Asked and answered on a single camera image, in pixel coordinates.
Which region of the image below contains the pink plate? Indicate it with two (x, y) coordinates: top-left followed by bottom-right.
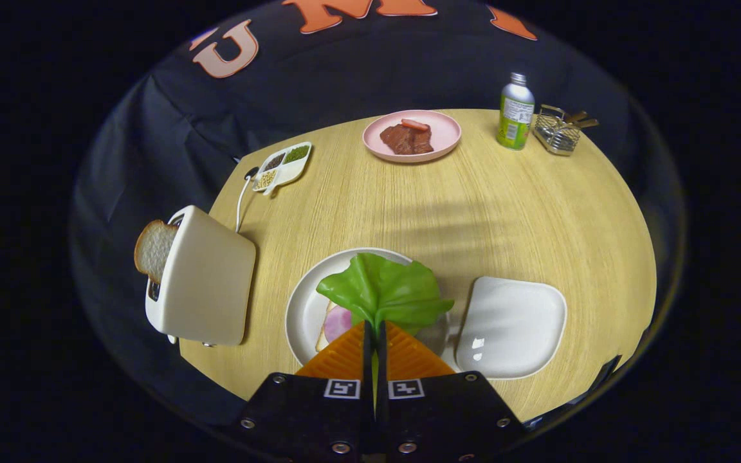
(362, 110), (462, 164)

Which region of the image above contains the white round plate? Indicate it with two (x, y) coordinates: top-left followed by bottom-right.
(285, 248), (452, 368)

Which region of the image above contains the white square plate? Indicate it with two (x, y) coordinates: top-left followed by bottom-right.
(453, 277), (568, 380)

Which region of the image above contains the metal wire basket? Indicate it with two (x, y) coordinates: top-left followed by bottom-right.
(533, 104), (582, 157)

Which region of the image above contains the white divided seasoning dish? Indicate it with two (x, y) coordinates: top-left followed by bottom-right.
(252, 141), (313, 196)

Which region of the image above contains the green lettuce leaf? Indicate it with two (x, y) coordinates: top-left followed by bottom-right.
(316, 252), (455, 412)

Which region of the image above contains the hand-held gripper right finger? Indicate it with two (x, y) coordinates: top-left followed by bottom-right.
(377, 320), (529, 463)

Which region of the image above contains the white toaster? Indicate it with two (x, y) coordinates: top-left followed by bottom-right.
(145, 204), (257, 349)

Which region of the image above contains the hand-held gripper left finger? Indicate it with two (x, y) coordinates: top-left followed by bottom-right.
(239, 320), (378, 463)

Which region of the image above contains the pink ham slice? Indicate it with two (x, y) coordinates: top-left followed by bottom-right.
(324, 305), (354, 343)

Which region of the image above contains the silver bottle with green label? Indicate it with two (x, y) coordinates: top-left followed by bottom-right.
(497, 72), (536, 151)

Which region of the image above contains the brown meat piece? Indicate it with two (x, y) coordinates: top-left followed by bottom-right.
(380, 123), (435, 156)

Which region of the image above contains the toasted white bread slice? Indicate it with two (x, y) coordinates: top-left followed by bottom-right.
(134, 219), (180, 285)

